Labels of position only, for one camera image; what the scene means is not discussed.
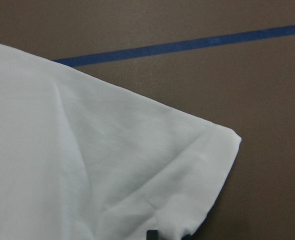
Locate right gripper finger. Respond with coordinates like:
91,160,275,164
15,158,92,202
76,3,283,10
146,229,159,240

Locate white long-sleeve printed shirt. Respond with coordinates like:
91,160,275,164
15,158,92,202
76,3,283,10
0,44,242,240

